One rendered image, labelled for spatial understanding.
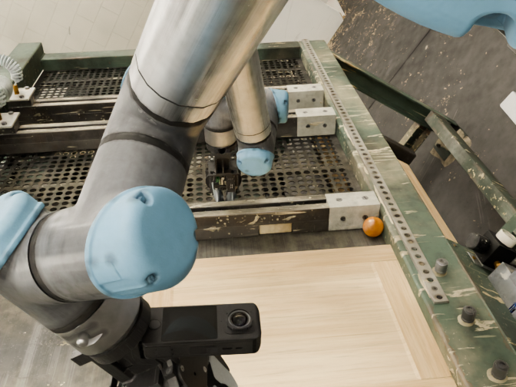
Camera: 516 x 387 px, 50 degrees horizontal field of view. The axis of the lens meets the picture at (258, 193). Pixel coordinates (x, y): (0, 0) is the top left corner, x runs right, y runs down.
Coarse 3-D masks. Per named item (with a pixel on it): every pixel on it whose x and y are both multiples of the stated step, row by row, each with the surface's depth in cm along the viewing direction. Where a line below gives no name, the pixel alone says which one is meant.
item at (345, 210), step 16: (352, 192) 140; (368, 192) 140; (192, 208) 136; (208, 208) 136; (224, 208) 137; (240, 208) 137; (256, 208) 135; (272, 208) 135; (288, 208) 135; (304, 208) 135; (320, 208) 135; (336, 208) 135; (352, 208) 135; (368, 208) 136; (208, 224) 134; (224, 224) 134; (240, 224) 135; (256, 224) 135; (304, 224) 137; (320, 224) 137; (336, 224) 138; (352, 224) 138
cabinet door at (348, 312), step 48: (192, 288) 120; (240, 288) 120; (288, 288) 119; (336, 288) 119; (384, 288) 118; (288, 336) 108; (336, 336) 108; (384, 336) 108; (432, 336) 107; (240, 384) 99; (288, 384) 99; (336, 384) 99; (384, 384) 98; (432, 384) 98
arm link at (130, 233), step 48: (144, 144) 42; (96, 192) 40; (144, 192) 38; (48, 240) 41; (96, 240) 38; (144, 240) 37; (192, 240) 41; (48, 288) 42; (96, 288) 39; (144, 288) 38
